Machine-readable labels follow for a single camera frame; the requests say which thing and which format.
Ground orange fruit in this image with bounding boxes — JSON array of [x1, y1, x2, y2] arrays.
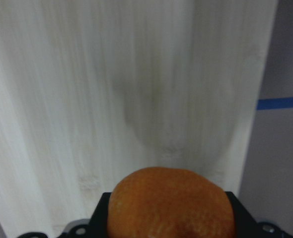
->
[[107, 167, 236, 238]]

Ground wooden cutting board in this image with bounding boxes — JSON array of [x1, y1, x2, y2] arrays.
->
[[0, 0, 279, 238]]

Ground brown paper table cover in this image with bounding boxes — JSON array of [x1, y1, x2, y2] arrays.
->
[[0, 0, 293, 238]]

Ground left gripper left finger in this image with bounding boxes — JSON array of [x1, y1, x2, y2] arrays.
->
[[89, 192, 111, 238]]

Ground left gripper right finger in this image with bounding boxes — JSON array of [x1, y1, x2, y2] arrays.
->
[[225, 191, 257, 238]]

